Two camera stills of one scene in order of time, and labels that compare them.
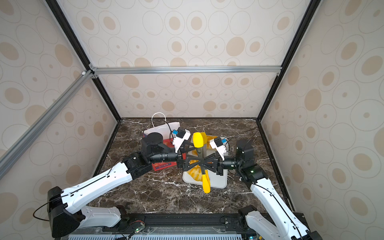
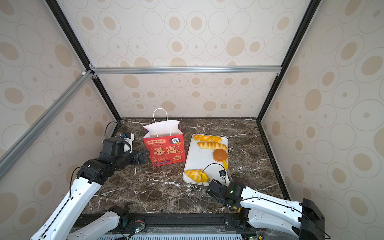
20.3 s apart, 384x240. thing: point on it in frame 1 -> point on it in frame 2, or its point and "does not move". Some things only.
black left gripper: [183, 162] -> [137, 157]
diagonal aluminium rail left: [13, 153] does not move
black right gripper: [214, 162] -> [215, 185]
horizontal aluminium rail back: [136, 70] does not move
